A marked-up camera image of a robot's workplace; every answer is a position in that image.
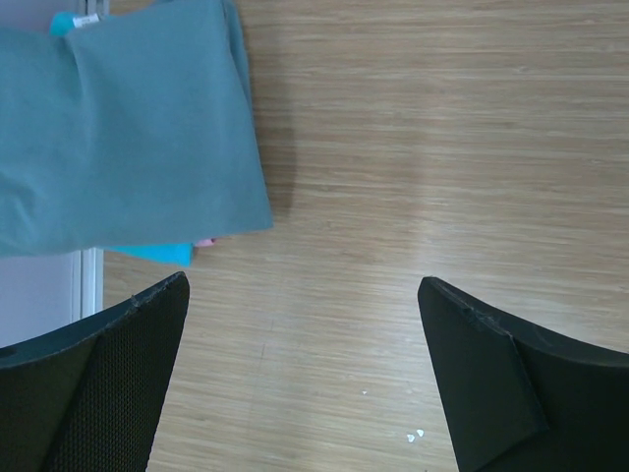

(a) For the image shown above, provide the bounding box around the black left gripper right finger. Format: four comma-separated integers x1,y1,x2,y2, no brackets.
418,277,628,471

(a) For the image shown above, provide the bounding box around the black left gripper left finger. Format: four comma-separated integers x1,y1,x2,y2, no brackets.
1,272,190,471

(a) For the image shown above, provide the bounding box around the turquoise folded t-shirt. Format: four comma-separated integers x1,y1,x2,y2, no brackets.
49,12,195,266

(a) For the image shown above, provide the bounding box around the pink folded t-shirt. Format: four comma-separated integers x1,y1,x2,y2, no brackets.
195,237,229,248

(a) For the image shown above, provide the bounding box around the grey-blue folded t-shirt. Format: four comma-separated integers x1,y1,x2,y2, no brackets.
1,1,273,257

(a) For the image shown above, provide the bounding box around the aluminium frame rail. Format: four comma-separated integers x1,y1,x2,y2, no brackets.
72,0,110,322

